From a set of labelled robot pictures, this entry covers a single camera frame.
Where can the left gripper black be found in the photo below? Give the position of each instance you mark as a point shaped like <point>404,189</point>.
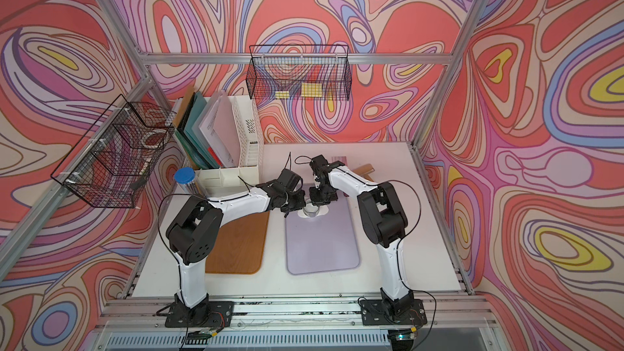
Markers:
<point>301,201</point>

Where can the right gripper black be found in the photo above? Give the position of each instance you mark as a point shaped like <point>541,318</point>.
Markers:
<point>312,192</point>

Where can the round metal cutter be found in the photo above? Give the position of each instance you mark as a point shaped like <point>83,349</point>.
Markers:
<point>311,211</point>

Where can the white dough piece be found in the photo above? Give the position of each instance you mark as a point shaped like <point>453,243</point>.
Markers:
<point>324,210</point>

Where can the wooden dough roller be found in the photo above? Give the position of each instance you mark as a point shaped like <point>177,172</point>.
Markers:
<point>365,172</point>

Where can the lilac plastic cutting mat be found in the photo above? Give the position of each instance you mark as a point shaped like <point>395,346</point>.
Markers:
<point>325,245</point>

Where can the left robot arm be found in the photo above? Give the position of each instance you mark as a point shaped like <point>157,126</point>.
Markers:
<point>193,233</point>

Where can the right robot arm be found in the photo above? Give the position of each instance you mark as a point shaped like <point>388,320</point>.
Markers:
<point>383,221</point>

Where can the brown wooden tray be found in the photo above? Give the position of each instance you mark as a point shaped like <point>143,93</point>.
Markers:
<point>239,246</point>

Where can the white file organizer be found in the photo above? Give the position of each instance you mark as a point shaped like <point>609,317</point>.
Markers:
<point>223,180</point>

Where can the white paper folder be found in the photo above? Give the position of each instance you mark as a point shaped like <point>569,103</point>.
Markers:
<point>219,128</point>

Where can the blue lid clear jar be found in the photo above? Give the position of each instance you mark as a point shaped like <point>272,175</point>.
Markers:
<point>187,179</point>

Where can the yellow sticky note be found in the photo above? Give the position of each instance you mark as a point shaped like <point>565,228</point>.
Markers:
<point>312,90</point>

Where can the green folder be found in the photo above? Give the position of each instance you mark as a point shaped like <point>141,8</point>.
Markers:
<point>189,127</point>

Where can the black wire basket back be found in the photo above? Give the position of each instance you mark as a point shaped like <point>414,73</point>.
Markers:
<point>277,71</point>

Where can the black wire basket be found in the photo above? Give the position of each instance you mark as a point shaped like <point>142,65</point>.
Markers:
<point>110,165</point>
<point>277,71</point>

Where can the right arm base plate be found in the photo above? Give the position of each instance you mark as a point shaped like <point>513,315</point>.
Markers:
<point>381,313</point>

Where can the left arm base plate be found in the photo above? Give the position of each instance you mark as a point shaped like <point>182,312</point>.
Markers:
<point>204,315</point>

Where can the black wire basket left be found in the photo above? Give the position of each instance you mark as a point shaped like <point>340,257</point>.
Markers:
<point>110,165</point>

